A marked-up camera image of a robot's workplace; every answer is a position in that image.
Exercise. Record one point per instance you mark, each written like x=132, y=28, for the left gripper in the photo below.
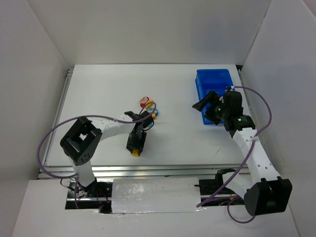
x=139, y=118

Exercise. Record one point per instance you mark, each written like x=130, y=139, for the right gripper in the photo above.
x=213, y=106

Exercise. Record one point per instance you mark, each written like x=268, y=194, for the yellow lego brick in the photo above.
x=149, y=104
x=135, y=153

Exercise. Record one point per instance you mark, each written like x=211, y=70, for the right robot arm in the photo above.
x=255, y=181

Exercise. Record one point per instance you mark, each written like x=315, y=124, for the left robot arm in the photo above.
x=82, y=139

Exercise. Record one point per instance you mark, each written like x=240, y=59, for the blue divided plastic bin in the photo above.
x=210, y=81

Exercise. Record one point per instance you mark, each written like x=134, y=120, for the teal printed round lego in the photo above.
x=153, y=111

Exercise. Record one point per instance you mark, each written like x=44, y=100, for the red flower lego piece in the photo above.
x=144, y=101

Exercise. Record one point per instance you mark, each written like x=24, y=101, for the white foil tape panel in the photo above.
x=155, y=195

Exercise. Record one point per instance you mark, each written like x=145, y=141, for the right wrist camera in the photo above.
x=230, y=88

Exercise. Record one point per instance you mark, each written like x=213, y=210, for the aluminium front rail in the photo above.
x=203, y=171

